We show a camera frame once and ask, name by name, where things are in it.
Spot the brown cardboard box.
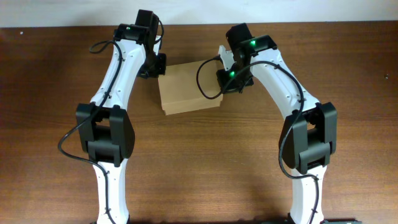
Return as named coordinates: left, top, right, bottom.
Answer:
left=158, top=61, right=223, bottom=115

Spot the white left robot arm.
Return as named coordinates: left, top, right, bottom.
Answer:
left=76, top=9, right=167, bottom=223

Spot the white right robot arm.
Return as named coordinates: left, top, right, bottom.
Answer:
left=217, top=23, right=337, bottom=223

